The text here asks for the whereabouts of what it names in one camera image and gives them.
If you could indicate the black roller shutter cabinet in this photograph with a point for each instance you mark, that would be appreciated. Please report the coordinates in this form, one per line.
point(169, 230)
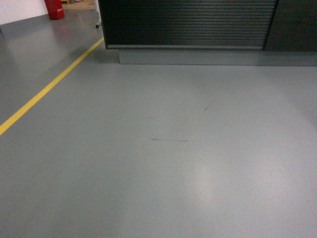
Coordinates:
point(212, 32)

